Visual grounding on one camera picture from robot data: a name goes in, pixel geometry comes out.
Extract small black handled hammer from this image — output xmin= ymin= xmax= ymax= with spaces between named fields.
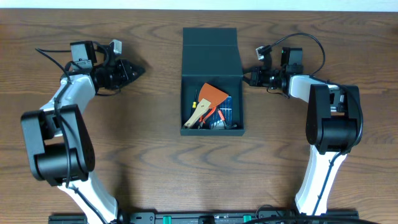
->
xmin=217 ymin=108 xmax=237 ymax=129

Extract clear precision screwdriver case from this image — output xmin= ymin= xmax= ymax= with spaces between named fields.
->
xmin=208 ymin=96 xmax=233 ymax=129

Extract dark green open box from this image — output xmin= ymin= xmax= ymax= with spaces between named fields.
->
xmin=180 ymin=27 xmax=245 ymax=136

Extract orange scraper wooden handle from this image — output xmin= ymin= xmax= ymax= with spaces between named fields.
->
xmin=182 ymin=83 xmax=229 ymax=129

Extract yellow black screwdriver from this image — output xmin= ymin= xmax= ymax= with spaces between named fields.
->
xmin=191 ymin=90 xmax=198 ymax=110

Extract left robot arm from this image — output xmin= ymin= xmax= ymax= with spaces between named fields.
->
xmin=21 ymin=39 xmax=145 ymax=223

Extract red black cutting pliers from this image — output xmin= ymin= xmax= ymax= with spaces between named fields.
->
xmin=197 ymin=108 xmax=216 ymax=129

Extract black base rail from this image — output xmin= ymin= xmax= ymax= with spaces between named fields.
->
xmin=48 ymin=208 xmax=359 ymax=224

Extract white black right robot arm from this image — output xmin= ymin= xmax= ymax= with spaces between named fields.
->
xmin=244 ymin=45 xmax=363 ymax=216

